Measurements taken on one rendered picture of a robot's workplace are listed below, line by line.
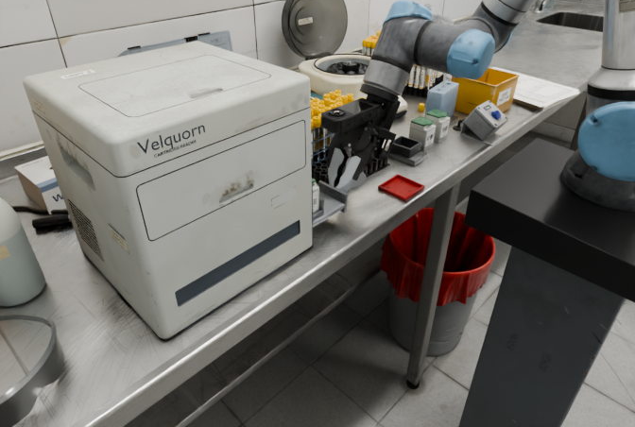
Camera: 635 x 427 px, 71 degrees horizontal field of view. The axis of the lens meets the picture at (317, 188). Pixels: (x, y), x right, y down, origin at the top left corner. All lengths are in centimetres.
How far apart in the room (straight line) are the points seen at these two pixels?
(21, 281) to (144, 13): 68
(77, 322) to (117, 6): 71
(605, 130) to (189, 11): 95
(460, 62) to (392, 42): 12
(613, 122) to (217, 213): 52
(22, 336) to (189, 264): 26
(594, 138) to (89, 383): 72
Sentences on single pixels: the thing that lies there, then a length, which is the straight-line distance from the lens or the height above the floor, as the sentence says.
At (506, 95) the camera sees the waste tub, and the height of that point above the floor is 93.
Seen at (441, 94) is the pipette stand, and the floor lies 97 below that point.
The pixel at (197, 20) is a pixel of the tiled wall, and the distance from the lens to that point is 126.
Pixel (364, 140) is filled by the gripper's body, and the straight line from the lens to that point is 79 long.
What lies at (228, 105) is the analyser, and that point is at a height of 117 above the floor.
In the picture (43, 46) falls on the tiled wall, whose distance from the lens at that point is 112.
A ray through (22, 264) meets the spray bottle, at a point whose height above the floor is 94.
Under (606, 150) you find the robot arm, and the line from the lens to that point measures 71.
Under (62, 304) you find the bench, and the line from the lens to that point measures 77.
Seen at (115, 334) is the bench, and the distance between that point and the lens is 69.
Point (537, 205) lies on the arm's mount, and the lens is 83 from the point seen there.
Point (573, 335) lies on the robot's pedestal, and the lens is 103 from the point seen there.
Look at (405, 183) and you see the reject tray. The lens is 95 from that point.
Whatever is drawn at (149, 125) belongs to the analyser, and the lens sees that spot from 50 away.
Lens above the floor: 136
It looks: 32 degrees down
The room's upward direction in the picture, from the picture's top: straight up
